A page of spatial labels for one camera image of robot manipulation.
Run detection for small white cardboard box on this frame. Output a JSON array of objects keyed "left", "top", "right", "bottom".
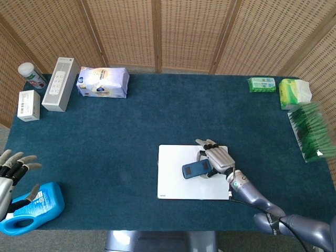
[{"left": 17, "top": 90, "right": 41, "bottom": 123}]

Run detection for white purple tissue pack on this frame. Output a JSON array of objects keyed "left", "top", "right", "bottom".
[{"left": 76, "top": 66, "right": 130, "bottom": 99}]

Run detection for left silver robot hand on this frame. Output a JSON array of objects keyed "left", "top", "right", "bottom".
[{"left": 0, "top": 149, "right": 43, "bottom": 221}]

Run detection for white-capped cylindrical can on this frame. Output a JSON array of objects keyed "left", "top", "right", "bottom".
[{"left": 17, "top": 62, "right": 48, "bottom": 90}]

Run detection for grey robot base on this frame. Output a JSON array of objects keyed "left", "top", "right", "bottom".
[{"left": 104, "top": 230, "right": 219, "bottom": 252}]

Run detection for blue detergent bottle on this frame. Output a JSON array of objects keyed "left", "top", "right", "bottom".
[{"left": 0, "top": 182, "right": 65, "bottom": 236}]

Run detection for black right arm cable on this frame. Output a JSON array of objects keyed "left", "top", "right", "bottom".
[{"left": 228, "top": 191, "right": 309, "bottom": 252}]

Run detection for clear box of green sachets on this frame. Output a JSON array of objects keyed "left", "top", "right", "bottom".
[{"left": 287, "top": 101, "right": 336, "bottom": 164}]

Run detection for green open tissue pack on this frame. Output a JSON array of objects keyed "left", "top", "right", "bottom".
[{"left": 278, "top": 78, "right": 313, "bottom": 111}]

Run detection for long grey power strip box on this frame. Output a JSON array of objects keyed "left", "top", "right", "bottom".
[{"left": 41, "top": 57, "right": 80, "bottom": 113}]

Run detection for wooden woven folding screen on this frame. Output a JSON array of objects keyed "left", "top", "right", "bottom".
[{"left": 0, "top": 0, "right": 336, "bottom": 129}]

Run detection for blue carpet table cover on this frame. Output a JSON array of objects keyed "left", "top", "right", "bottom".
[{"left": 1, "top": 73, "right": 336, "bottom": 232}]

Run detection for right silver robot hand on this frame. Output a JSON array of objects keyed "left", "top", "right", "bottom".
[{"left": 195, "top": 138, "right": 236, "bottom": 179}]

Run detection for white board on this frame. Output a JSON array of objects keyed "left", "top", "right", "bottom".
[{"left": 156, "top": 144, "right": 232, "bottom": 201}]

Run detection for green wet wipes pack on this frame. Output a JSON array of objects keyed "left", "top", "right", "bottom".
[{"left": 248, "top": 77, "right": 277, "bottom": 93}]

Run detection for blue board eraser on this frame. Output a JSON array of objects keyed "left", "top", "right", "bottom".
[{"left": 182, "top": 159, "right": 212, "bottom": 180}]

